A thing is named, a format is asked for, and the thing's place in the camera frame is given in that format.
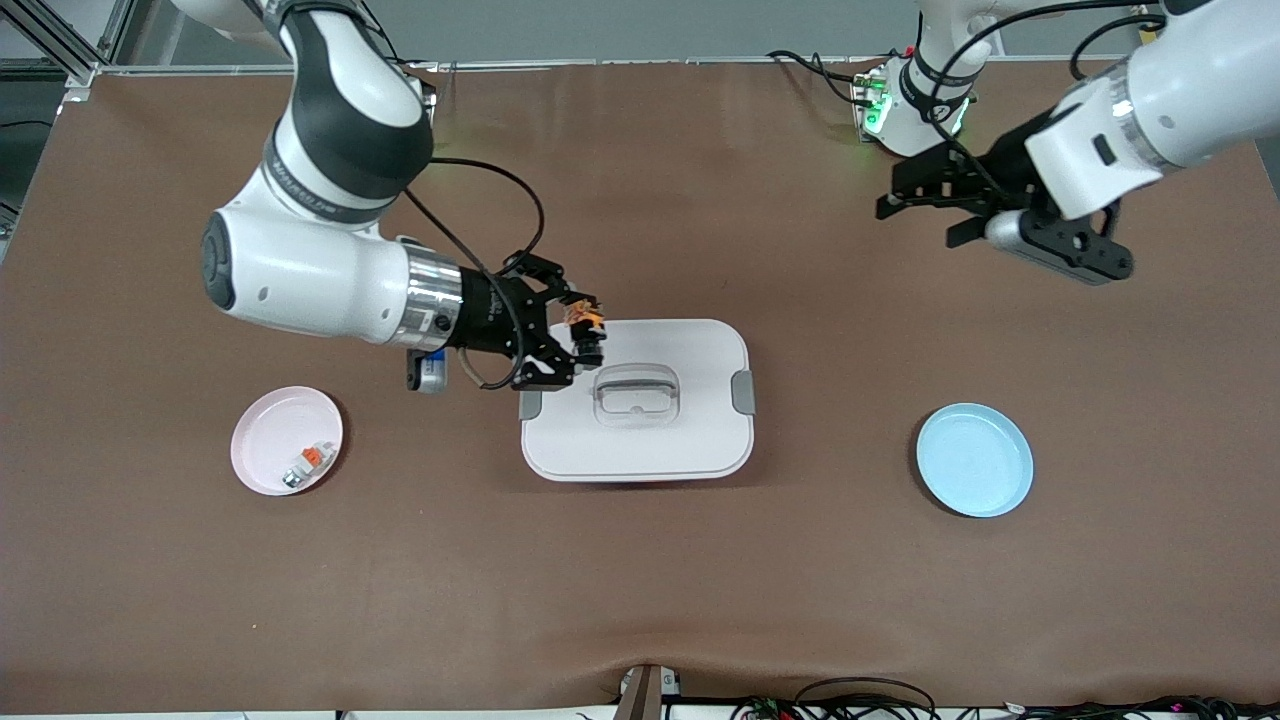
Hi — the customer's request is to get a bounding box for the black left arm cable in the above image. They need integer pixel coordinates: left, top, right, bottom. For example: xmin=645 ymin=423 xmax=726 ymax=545
xmin=925 ymin=0 xmax=1171 ymax=196

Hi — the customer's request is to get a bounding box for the light blue plate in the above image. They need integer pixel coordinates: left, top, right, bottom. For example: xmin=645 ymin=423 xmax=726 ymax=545
xmin=916 ymin=402 xmax=1035 ymax=519

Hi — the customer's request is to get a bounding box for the pink plate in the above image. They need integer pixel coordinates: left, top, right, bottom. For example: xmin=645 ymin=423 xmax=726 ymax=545
xmin=230 ymin=386 xmax=345 ymax=497

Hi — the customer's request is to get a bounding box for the black left base cable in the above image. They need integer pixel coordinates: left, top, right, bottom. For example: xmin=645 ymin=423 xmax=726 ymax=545
xmin=768 ymin=48 xmax=881 ymax=106

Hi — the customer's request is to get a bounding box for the aluminium frame profile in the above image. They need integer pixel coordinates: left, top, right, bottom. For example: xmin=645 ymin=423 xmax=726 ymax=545
xmin=0 ymin=0 xmax=136 ymax=101

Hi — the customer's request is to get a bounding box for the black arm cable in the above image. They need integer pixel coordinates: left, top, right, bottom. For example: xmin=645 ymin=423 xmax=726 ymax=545
xmin=398 ymin=155 xmax=548 ymax=393
xmin=925 ymin=0 xmax=1171 ymax=196

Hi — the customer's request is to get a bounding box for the black cable bundle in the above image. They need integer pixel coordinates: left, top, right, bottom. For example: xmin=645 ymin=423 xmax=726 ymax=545
xmin=940 ymin=693 xmax=1280 ymax=720

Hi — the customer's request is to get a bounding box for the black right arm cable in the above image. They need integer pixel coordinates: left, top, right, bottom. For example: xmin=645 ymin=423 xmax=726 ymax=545
xmin=398 ymin=155 xmax=548 ymax=393

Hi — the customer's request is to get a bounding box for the white lidded storage box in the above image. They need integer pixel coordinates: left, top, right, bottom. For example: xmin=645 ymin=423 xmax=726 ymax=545
xmin=518 ymin=318 xmax=758 ymax=484

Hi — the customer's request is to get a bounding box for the small white orange switch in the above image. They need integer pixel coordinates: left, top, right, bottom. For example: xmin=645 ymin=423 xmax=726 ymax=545
xmin=281 ymin=441 xmax=337 ymax=491

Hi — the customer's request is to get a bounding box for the orange push button switch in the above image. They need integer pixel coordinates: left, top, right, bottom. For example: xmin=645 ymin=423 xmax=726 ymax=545
xmin=565 ymin=300 xmax=609 ymax=367

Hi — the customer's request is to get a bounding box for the black cable loop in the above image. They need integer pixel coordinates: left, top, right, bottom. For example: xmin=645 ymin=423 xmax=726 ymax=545
xmin=795 ymin=677 xmax=938 ymax=720

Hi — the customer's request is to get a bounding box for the silver table edge rail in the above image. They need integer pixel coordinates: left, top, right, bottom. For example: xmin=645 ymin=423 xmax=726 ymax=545
xmin=95 ymin=57 xmax=1216 ymax=77

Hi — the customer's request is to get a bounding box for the metal table clamp bracket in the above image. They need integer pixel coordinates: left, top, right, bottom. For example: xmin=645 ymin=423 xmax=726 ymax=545
xmin=615 ymin=663 xmax=683 ymax=720

